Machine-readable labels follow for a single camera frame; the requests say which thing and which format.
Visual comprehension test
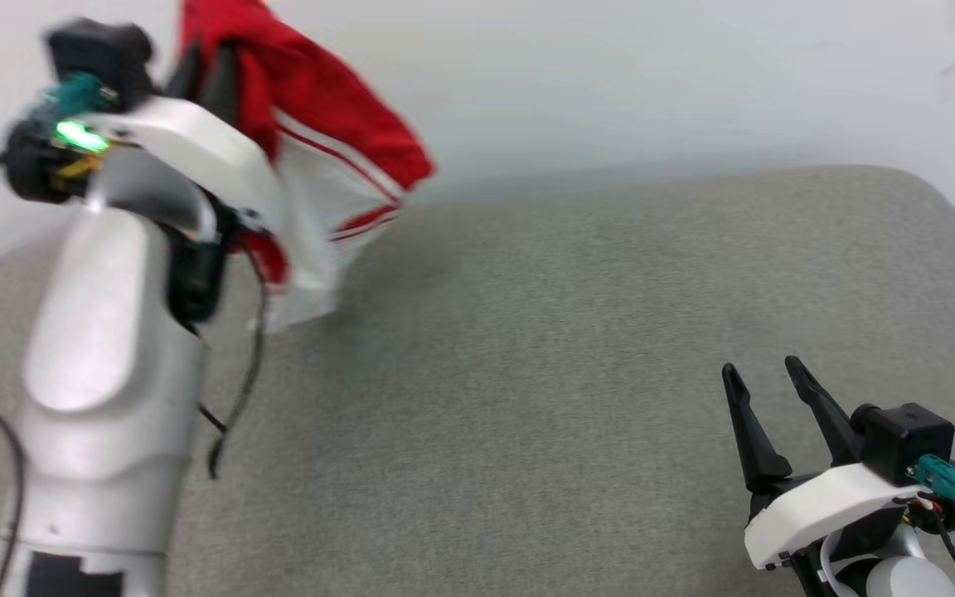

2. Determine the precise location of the red and white garment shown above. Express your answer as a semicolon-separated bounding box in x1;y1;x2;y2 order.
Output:
175;0;437;332

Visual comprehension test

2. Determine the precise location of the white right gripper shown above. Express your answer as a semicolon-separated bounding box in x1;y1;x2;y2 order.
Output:
721;355;938;573

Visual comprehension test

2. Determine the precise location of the teal left camera connector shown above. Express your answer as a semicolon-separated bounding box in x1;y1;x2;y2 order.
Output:
30;73;118;119

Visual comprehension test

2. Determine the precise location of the grey fabric sofa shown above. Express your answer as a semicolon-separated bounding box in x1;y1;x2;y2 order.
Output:
0;164;955;597

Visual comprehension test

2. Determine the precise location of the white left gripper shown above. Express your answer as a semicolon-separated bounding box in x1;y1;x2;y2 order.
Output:
1;40;289;237

